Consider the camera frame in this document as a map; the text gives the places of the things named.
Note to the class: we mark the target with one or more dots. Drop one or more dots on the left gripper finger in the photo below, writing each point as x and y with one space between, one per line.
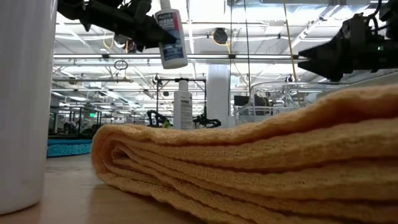
158 35

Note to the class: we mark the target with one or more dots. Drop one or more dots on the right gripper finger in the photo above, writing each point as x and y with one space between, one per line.
326 49
326 68

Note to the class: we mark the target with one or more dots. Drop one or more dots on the white plastic bottle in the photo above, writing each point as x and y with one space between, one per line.
183 109
171 34
25 93

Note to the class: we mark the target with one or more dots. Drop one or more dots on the orange towel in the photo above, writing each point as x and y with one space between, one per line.
248 161

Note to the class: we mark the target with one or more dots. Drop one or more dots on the blue cloth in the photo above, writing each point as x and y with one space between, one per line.
68 148

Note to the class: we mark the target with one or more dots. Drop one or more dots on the background black robot arm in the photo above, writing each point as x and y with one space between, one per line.
157 119
205 122

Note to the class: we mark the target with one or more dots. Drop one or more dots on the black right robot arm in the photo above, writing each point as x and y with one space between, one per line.
388 9

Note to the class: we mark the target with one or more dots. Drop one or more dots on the large clear plastic bin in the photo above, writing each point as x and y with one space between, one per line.
295 96

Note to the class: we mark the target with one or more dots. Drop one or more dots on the long ceiling light bar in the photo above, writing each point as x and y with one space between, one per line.
202 56

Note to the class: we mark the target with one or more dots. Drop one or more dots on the white building pillar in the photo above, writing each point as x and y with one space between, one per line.
217 93

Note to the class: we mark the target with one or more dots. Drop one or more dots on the white bottles cluster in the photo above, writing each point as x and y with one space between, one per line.
248 115

